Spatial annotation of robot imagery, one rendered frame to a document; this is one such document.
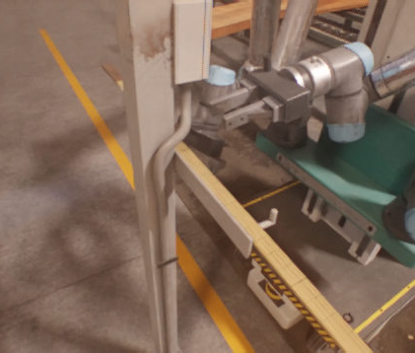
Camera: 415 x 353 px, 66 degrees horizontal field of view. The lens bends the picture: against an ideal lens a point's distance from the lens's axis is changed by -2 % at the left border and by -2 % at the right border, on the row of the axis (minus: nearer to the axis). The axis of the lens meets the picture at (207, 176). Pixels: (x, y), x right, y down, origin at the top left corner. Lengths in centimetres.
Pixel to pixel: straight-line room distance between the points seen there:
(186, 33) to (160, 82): 8
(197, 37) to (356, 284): 108
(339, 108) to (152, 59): 40
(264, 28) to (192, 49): 60
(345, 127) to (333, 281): 72
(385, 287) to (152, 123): 110
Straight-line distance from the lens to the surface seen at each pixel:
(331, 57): 69
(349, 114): 73
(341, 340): 41
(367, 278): 138
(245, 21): 183
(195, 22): 49
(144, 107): 50
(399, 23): 114
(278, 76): 65
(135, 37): 46
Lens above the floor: 135
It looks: 40 degrees down
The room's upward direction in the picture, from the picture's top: 4 degrees clockwise
